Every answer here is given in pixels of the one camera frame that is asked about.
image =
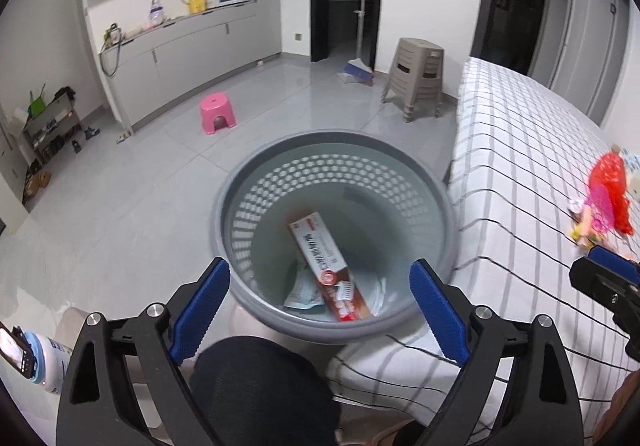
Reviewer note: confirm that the white wardrobe doors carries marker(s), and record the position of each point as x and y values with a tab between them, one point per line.
590	41

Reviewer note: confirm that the pale blue wrapper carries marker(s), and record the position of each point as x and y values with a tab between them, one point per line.
302	293

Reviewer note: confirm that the clear plastic wrapper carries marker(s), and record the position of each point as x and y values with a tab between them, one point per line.
378	296

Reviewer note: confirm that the white cabinet unit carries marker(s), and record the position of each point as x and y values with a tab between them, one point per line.
170	66

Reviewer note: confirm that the person's dark trouser leg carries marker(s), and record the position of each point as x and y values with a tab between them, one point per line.
260	391

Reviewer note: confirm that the red plastic bag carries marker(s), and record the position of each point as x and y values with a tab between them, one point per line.
607	171

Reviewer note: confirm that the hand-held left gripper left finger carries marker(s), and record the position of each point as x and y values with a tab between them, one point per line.
200	311

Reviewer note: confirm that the bed with checked sheet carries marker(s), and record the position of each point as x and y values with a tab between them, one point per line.
500	151

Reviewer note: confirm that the red and white toothpaste box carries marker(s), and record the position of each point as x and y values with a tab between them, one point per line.
320	256

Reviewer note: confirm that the pink package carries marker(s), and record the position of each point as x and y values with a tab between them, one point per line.
595	211

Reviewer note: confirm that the blue shoe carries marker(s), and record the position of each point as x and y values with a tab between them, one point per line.
90	132

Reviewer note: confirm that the person's right hand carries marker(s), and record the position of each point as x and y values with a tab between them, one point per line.
620	411

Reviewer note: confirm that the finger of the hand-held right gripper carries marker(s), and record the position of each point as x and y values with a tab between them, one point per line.
615	260
590	278

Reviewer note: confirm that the dark door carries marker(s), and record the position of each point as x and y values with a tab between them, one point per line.
510	11

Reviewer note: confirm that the white and purple jug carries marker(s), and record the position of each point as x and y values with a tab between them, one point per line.
156	12

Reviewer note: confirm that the black phone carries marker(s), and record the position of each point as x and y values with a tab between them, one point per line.
15	351

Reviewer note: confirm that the yellow container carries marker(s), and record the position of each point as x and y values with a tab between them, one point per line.
197	5

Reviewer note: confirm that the stack of beige plastic stools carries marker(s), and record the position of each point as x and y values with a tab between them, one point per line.
415	56

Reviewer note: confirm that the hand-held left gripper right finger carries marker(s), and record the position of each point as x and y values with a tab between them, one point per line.
440	311

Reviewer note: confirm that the shoe rack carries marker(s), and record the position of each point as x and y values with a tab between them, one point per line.
52	136

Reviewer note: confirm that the grey perforated plastic basket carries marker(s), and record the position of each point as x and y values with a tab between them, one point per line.
325	176

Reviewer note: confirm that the blue broom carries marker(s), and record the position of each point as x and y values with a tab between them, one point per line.
361	68

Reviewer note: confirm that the pink plastic stool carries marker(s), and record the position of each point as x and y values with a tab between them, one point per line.
216	108

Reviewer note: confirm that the white plastic bottle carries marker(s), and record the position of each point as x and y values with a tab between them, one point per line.
50	361

